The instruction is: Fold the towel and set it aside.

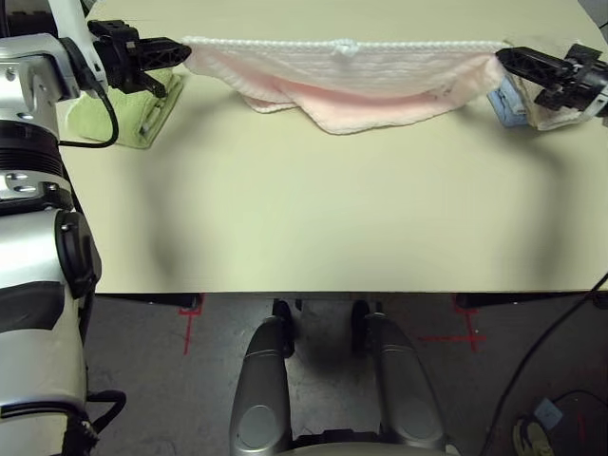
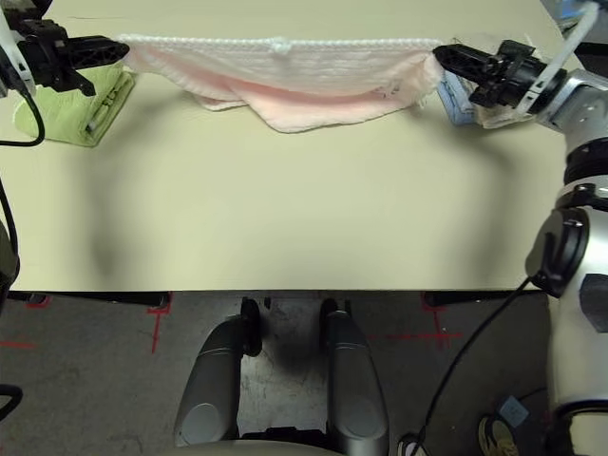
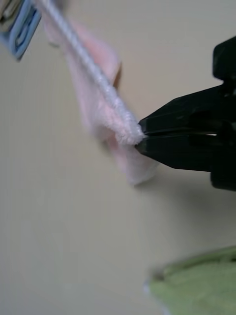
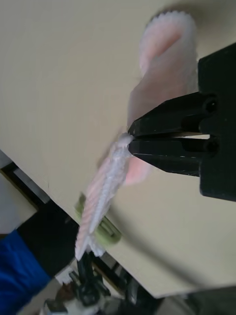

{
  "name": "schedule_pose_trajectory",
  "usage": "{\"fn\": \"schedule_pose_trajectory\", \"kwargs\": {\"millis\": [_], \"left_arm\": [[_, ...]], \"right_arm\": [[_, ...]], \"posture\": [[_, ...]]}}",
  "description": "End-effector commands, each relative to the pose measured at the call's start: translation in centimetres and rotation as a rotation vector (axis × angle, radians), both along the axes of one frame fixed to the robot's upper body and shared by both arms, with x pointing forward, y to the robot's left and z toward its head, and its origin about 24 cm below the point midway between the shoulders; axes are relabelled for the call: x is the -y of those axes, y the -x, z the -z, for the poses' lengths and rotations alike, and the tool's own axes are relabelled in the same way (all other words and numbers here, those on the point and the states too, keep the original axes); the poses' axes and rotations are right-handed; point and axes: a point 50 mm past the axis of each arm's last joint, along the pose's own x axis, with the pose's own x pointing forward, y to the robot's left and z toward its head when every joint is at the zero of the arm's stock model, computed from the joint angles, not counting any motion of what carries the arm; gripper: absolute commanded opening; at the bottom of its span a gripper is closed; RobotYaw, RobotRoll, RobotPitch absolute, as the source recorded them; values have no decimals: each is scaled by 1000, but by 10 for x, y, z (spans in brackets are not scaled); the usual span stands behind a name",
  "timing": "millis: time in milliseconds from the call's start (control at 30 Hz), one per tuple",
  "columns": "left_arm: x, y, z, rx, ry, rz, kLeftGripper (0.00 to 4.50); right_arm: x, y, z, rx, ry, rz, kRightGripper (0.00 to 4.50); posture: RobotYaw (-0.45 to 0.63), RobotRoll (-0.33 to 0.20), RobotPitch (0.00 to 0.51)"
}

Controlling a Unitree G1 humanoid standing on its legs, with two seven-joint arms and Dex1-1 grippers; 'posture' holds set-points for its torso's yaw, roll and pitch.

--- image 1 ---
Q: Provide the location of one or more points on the grey robot waist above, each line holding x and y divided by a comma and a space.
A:
332, 449

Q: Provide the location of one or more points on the light blue folded towel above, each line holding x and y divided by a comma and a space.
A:
506, 107

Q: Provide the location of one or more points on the blue square floor device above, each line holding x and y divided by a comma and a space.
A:
548, 412

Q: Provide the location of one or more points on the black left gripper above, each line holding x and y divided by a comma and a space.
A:
119, 57

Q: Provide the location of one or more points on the beige folded towel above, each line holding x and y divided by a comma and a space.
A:
551, 116

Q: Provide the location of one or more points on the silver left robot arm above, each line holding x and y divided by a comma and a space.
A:
28, 266

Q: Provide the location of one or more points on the pink terry towel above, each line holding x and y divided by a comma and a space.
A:
356, 95

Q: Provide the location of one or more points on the pale yellow sneaker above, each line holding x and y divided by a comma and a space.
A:
534, 439

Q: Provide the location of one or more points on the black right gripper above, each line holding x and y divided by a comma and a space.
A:
586, 78

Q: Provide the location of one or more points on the green folded towel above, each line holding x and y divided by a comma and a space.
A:
95, 123

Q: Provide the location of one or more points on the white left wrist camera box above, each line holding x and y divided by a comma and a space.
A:
71, 19

